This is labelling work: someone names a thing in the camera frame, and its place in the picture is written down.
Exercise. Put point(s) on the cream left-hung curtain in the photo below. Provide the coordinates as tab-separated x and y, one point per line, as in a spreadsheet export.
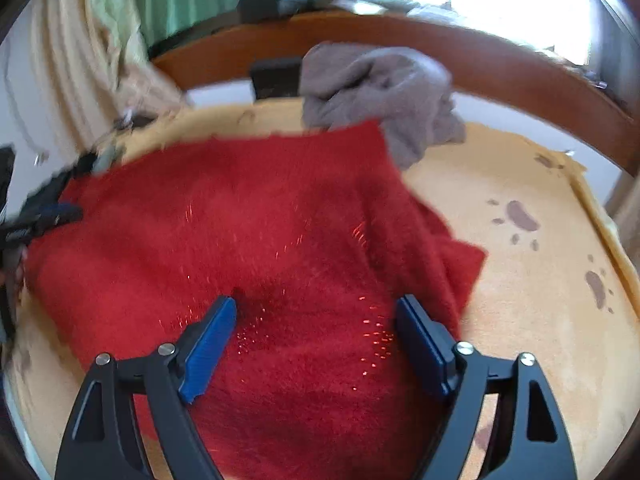
75	60

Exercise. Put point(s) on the black box behind bed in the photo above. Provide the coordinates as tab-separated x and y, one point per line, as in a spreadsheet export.
275	77

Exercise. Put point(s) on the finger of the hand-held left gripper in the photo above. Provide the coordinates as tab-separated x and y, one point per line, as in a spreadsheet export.
55	185
55	215

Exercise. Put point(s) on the grey sweater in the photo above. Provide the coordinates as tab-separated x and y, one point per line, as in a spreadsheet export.
380	90

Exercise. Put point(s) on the wooden headboard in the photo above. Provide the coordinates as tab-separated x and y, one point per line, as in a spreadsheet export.
500	65

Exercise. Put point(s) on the yellow paw print blanket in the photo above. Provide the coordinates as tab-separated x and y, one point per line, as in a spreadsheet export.
525	310

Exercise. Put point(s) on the large black box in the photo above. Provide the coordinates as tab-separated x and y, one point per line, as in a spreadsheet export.
260	7

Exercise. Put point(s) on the red sweater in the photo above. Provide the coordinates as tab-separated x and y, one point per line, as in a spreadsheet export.
250	220

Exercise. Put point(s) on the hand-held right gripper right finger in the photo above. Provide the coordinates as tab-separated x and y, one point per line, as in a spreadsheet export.
420	350

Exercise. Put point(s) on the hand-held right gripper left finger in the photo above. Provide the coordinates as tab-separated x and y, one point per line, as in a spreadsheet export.
207	350

